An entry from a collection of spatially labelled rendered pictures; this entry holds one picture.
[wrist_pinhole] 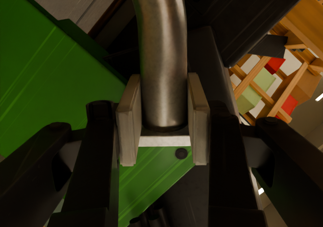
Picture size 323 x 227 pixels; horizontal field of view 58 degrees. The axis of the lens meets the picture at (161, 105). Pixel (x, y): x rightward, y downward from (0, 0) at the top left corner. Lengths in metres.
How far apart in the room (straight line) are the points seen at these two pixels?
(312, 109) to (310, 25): 8.71
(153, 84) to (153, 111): 0.02
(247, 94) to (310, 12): 2.60
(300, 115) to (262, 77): 5.90
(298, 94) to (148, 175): 4.06
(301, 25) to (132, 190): 0.82
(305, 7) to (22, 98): 0.87
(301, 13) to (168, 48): 0.84
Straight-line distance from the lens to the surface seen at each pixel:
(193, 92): 0.15
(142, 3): 0.17
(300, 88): 4.21
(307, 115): 9.68
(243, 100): 3.53
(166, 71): 0.17
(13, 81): 0.24
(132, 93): 0.16
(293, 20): 0.98
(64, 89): 0.23
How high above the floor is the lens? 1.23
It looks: 2 degrees down
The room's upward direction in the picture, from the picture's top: 135 degrees clockwise
